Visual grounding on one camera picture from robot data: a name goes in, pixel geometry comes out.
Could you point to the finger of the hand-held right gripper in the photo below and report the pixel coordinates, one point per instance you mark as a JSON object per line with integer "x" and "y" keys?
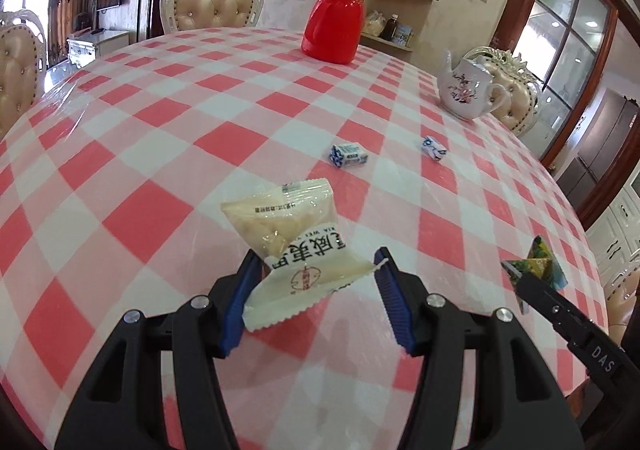
{"x": 527, "y": 302}
{"x": 535, "y": 287}

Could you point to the dark refrigerator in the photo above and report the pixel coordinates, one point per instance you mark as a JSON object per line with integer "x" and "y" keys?
{"x": 605, "y": 139}

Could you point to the white cabinet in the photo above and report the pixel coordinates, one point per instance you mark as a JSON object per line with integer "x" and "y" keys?
{"x": 617, "y": 225}

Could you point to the brown glass bottle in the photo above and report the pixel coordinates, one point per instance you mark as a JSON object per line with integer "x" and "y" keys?
{"x": 391, "y": 28}

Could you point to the wooden framed glass door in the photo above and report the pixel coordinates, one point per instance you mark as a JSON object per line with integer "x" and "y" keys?
{"x": 555, "y": 29}

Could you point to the white floral teapot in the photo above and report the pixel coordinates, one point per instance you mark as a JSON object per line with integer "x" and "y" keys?
{"x": 465, "y": 89}

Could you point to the red thermos jug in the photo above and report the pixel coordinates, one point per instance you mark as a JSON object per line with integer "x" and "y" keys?
{"x": 332, "y": 24}

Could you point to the green yellow candy wrapper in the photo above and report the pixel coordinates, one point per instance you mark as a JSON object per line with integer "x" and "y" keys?
{"x": 542, "y": 257}

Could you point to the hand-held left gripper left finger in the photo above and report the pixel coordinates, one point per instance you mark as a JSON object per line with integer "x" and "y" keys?
{"x": 232, "y": 320}

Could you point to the blue printed box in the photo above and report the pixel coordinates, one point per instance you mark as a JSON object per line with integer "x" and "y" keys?
{"x": 404, "y": 35}

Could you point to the cream snack packet red print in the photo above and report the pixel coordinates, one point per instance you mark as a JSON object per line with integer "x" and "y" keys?
{"x": 290, "y": 240}

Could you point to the red white checked tablecloth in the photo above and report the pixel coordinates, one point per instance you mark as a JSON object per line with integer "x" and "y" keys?
{"x": 150, "y": 154}

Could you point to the person's right hand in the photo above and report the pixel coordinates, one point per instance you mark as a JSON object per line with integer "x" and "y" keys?
{"x": 627, "y": 305}

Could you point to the clear bag of food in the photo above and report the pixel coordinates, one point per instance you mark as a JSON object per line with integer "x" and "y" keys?
{"x": 374, "y": 23}

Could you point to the white television console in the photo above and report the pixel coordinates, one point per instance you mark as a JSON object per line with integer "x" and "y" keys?
{"x": 97, "y": 44}

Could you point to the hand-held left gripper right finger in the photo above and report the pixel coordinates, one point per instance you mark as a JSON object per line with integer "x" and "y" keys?
{"x": 395, "y": 310}

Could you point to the blue white wrapped candy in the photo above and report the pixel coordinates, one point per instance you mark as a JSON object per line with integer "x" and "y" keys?
{"x": 434, "y": 147}
{"x": 349, "y": 155}

